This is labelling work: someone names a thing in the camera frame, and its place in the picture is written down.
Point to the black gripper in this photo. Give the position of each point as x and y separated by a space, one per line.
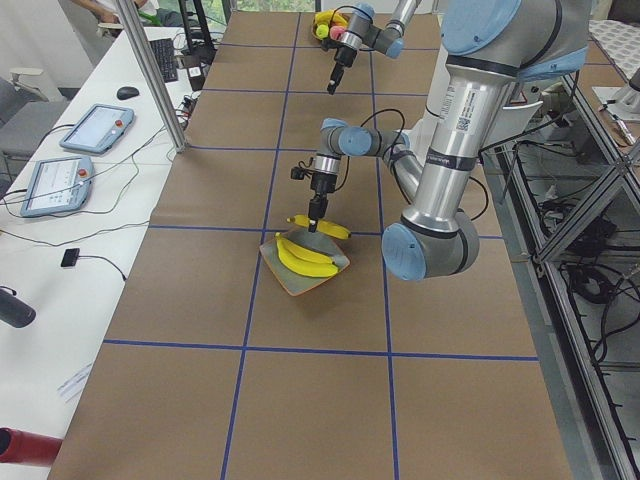
322 183
344 54

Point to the yellow banana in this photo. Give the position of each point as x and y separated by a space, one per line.
330 17
324 226
300 250
309 268

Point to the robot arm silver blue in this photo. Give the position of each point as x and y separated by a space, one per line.
489 46
361 31

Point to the grey square plate orange rim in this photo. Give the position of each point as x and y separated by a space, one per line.
293 283

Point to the woven wicker fruit basket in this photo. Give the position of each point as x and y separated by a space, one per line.
326 43

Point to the pink apple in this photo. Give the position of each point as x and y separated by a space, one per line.
336 31

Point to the green pear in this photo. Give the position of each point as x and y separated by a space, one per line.
322 31

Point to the black keyboard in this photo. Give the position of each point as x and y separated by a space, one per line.
163 52

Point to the black computer mouse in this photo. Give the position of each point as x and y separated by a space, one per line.
127 92

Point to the teach pendant tablet far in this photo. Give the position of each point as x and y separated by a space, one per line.
98 129

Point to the teach pendant tablet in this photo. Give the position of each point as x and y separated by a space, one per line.
58 185
98 129

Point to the small black box sensor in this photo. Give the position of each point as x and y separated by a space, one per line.
70 257

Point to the teach pendant tablet near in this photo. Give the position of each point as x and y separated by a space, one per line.
58 185

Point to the black cylinder bottle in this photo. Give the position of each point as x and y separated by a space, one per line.
13 311

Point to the red cylinder object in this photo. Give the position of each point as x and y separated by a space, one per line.
27 448

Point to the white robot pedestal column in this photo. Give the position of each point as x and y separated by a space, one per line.
440 77

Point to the aluminium frame post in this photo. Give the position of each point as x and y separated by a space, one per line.
128 14

